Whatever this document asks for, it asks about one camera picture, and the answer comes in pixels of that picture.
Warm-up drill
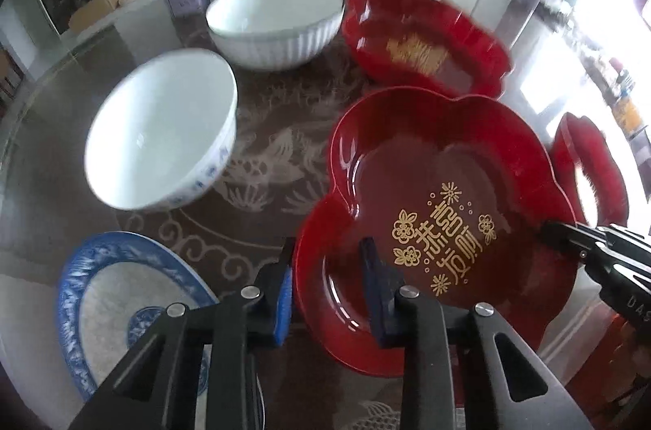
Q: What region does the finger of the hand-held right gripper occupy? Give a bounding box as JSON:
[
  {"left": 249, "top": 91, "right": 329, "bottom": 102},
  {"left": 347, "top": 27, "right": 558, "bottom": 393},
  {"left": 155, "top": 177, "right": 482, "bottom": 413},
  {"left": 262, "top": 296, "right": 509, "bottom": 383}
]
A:
[{"left": 540, "top": 220, "right": 606, "bottom": 265}]

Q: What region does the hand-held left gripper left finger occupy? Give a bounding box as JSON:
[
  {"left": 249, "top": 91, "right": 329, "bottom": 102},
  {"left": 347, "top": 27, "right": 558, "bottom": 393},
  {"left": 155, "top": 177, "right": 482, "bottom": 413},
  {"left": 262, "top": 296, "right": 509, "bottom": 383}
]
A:
[{"left": 68, "top": 237, "right": 298, "bottom": 430}]

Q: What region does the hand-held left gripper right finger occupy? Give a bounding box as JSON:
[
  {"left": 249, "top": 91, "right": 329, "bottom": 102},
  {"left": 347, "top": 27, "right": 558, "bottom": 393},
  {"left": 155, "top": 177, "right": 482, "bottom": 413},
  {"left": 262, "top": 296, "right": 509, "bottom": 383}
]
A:
[{"left": 358, "top": 237, "right": 593, "bottom": 430}]

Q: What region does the red flower-shaped plate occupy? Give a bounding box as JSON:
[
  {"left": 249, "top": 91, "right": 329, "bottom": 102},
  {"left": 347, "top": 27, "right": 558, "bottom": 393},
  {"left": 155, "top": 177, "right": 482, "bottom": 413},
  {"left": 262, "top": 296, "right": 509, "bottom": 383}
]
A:
[
  {"left": 549, "top": 112, "right": 630, "bottom": 227},
  {"left": 342, "top": 0, "right": 512, "bottom": 99},
  {"left": 292, "top": 85, "right": 581, "bottom": 377}
]

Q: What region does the blue and white plate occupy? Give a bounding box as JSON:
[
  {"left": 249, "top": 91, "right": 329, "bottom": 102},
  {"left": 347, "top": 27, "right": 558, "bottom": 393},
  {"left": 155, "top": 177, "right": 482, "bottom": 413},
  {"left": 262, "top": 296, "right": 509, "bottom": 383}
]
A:
[{"left": 55, "top": 231, "right": 219, "bottom": 403}]

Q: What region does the white bowl with blue pattern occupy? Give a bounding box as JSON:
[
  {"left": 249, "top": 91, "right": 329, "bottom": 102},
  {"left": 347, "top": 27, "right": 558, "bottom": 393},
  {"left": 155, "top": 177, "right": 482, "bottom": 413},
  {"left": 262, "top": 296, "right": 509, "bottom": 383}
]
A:
[{"left": 84, "top": 50, "right": 239, "bottom": 212}]

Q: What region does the white ribbed bowl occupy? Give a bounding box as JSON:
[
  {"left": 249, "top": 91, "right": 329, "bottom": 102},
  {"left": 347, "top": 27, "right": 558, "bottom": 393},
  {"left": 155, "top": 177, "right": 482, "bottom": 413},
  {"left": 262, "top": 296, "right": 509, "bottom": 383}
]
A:
[{"left": 206, "top": 0, "right": 345, "bottom": 71}]

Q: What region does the cardboard box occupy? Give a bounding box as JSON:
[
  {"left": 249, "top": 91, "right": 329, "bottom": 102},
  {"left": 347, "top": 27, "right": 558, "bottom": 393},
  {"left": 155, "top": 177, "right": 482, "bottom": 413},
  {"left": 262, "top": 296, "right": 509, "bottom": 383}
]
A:
[{"left": 68, "top": 0, "right": 125, "bottom": 31}]

